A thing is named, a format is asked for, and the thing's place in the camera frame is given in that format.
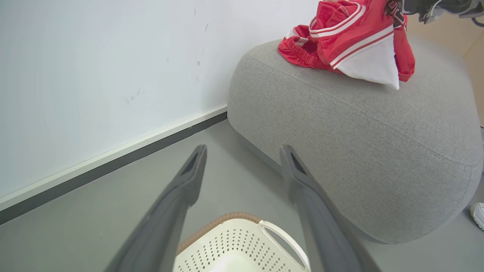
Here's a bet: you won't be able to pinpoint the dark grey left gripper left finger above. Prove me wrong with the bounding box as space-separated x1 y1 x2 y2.
104 144 208 272

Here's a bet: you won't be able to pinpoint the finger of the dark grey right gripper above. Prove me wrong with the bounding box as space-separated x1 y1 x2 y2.
385 0 408 28

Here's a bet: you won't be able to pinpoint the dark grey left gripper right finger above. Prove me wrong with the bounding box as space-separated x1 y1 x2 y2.
280 144 383 272

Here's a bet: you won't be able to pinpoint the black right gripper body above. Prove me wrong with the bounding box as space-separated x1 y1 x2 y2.
402 0 484 24

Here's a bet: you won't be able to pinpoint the red and white sports shorts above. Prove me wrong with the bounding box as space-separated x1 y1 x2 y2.
278 0 416 91

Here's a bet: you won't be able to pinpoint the beige perforated plastic laundry basket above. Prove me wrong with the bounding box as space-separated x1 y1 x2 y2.
174 212 312 272

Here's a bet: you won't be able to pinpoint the grey fabric seat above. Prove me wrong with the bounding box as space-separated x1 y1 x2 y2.
227 36 484 245

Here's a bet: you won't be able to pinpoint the white shoe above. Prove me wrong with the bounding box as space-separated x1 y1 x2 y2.
470 202 484 231

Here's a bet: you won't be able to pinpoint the dark grey wall baseboard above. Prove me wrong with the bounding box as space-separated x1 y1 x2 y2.
0 110 228 226

